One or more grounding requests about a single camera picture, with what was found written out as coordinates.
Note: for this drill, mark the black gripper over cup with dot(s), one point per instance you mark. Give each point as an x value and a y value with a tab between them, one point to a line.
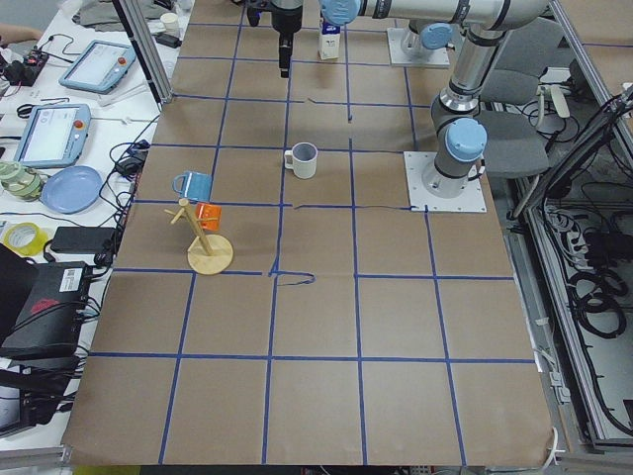
286	21

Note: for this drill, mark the blue white milk carton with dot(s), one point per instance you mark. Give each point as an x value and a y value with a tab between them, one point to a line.
328	40

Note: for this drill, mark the white mug purple inside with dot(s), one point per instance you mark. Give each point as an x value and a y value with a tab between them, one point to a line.
302	160

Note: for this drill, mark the paper cup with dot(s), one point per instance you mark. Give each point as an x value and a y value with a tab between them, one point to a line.
170	23

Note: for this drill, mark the blue mug on rack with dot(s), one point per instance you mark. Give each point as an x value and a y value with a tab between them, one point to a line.
194	186

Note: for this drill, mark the far teach pendant tablet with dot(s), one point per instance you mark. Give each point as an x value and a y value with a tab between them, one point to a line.
99	68

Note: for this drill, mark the teach pendant tablet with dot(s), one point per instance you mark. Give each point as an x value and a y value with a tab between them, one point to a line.
54	136
99	68

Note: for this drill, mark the orange mug on rack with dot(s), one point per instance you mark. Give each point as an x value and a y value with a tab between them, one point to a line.
209	216

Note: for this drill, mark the near teach pendant tablet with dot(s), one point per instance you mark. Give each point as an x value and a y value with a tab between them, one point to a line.
54	136

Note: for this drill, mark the grey office chair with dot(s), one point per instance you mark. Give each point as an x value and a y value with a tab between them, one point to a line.
514	148

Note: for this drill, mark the light blue plate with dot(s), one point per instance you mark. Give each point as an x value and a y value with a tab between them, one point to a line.
73	189

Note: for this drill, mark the black power brick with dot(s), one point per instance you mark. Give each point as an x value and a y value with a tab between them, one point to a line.
82	240

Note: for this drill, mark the yellow tape roll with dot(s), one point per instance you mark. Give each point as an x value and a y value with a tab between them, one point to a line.
26	239

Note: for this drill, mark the black laptop computer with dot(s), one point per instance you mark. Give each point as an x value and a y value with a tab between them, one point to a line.
40	306

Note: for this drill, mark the aluminium frame post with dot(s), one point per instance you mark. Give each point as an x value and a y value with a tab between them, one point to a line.
137	30

